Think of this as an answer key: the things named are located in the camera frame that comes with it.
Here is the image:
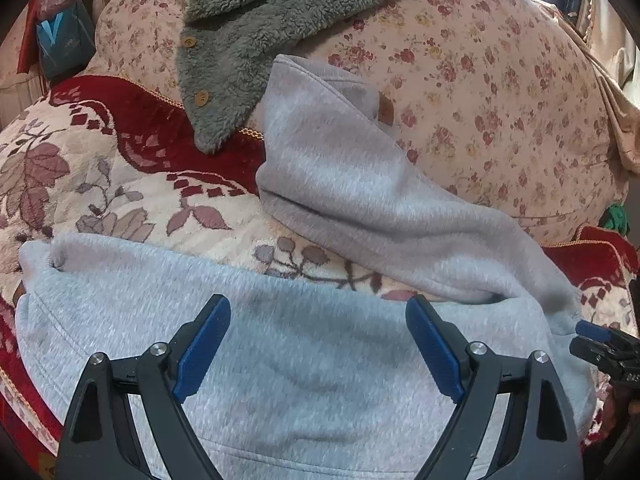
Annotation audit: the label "light grey sweatpants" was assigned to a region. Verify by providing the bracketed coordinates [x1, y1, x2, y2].
[16, 55, 596, 479]

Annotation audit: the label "green fabric piece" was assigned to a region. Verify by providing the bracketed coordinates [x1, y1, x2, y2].
[599, 204, 630, 237]

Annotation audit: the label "blue plastic bag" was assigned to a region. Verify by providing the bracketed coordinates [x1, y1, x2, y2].
[36, 0, 96, 80]

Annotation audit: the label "grey fleece jacket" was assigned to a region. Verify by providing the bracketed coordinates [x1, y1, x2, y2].
[176, 0, 386, 154]

